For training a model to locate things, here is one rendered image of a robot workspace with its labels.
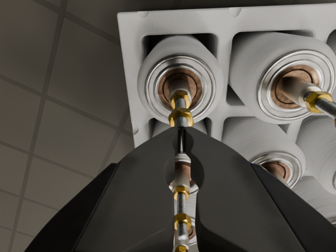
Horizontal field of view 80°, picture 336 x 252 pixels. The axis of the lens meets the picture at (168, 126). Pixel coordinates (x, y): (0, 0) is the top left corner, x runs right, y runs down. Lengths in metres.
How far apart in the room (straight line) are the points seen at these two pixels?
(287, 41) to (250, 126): 0.13
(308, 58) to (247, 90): 0.06
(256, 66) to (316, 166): 0.18
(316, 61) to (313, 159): 0.16
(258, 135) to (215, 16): 0.16
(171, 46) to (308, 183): 0.33
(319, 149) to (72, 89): 0.50
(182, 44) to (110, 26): 0.29
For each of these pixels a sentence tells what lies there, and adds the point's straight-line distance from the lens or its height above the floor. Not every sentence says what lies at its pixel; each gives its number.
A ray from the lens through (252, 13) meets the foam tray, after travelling 0.29.
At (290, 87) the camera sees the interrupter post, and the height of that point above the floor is 0.26.
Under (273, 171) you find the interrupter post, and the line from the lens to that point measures 0.29.
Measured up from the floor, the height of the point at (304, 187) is 0.20.
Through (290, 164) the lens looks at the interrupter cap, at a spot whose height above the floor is 0.25.
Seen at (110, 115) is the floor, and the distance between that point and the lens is 0.54.
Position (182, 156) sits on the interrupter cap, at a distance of 0.26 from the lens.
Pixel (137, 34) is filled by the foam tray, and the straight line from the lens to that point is 0.29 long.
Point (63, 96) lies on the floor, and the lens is 0.56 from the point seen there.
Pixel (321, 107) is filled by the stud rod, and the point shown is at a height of 0.30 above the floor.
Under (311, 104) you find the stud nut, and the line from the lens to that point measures 0.21.
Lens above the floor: 0.46
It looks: 62 degrees down
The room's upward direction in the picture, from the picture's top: 175 degrees counter-clockwise
